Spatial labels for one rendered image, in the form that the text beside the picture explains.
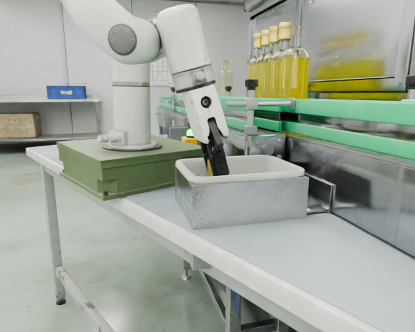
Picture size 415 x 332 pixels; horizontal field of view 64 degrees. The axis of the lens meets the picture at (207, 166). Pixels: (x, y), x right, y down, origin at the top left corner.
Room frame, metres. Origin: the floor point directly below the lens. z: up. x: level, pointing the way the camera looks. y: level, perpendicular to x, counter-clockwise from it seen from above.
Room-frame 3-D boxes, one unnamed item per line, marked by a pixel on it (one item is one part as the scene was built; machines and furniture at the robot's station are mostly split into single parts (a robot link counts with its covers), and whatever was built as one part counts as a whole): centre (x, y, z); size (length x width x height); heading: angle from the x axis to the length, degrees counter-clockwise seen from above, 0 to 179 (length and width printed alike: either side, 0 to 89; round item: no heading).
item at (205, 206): (0.65, -0.08, 0.79); 0.27 x 0.17 x 0.08; 105
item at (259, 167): (0.64, -0.06, 0.80); 0.22 x 0.17 x 0.09; 105
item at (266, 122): (1.67, 0.05, 0.93); 1.75 x 0.01 x 0.08; 15
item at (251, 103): (0.78, -0.12, 0.95); 0.17 x 0.03 x 0.12; 105
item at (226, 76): (1.75, -0.09, 1.01); 0.06 x 0.06 x 0.26; 23
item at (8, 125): (5.63, 3.21, 0.45); 0.62 x 0.44 x 0.40; 100
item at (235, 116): (1.65, 0.12, 0.93); 1.75 x 0.01 x 0.08; 15
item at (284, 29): (0.94, -0.21, 1.14); 0.04 x 0.04 x 0.04
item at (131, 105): (0.86, 0.21, 0.92); 0.16 x 0.13 x 0.15; 141
